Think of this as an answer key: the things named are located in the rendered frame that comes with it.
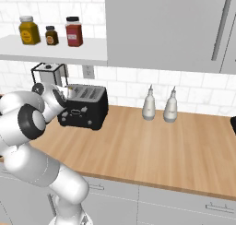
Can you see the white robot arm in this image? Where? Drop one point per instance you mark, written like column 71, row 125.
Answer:
column 29, row 164

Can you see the white wall shelf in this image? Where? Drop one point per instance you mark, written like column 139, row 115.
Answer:
column 61, row 52

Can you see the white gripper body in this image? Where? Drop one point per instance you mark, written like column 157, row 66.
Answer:
column 68, row 92

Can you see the small brown jar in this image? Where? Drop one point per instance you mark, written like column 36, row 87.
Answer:
column 51, row 36

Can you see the wide grey wall cupboard door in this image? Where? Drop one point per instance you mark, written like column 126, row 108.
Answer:
column 159, row 29

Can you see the yellow jar with white lid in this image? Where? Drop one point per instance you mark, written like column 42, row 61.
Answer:
column 29, row 32

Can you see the white bottle with spout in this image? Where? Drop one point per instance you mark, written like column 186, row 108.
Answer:
column 149, row 105
column 170, row 108

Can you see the short grey drawer front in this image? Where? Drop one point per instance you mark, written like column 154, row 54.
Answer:
column 116, row 188

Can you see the red jar with black lid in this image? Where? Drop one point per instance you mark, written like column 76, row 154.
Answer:
column 74, row 33

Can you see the wide grey drawer front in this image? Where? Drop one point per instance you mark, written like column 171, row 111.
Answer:
column 184, row 199

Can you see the white appliance with black frame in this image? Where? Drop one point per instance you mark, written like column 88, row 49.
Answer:
column 49, row 75

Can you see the black toaster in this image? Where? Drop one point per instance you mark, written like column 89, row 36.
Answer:
column 87, row 112

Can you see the grey base cupboard door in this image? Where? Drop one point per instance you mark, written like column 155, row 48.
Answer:
column 113, row 211
column 21, row 201
column 184, row 218

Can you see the black object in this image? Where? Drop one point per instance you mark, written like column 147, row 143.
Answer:
column 233, row 126

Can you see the narrow grey wall cupboard door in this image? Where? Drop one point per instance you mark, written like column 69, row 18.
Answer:
column 230, row 56

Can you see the white wall socket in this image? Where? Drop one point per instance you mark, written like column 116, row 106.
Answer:
column 88, row 72

